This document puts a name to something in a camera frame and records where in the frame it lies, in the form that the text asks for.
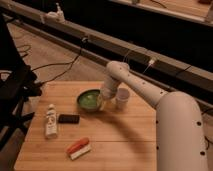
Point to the green ceramic bowl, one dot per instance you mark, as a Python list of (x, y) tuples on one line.
[(88, 100)]

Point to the orange and white sponge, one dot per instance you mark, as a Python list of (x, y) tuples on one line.
[(79, 148)]

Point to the white plastic cup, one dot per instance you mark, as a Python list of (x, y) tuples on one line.
[(122, 97)]

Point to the white tube bottle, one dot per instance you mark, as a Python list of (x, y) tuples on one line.
[(51, 122)]

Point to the black rectangular block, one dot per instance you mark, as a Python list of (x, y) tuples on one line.
[(73, 119)]

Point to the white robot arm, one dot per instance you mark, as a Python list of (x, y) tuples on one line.
[(179, 129)]

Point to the long metal rail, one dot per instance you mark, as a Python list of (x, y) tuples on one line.
[(171, 52)]

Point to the white object on rail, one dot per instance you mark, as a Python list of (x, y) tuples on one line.
[(58, 15)]

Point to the black chair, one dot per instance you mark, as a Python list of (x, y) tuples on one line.
[(16, 89)]

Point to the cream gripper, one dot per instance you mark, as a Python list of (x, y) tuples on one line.
[(101, 102)]

